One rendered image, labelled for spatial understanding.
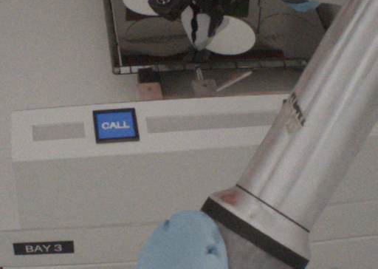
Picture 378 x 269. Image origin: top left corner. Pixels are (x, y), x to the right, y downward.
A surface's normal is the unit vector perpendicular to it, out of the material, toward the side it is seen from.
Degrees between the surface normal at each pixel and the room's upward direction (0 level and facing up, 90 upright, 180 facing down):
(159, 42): 0
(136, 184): 90
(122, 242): 90
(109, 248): 90
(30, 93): 0
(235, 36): 1
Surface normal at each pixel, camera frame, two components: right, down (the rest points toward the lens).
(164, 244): -0.79, -0.34
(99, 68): 0.03, -0.70
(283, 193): -0.12, -0.07
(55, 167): 0.12, 0.71
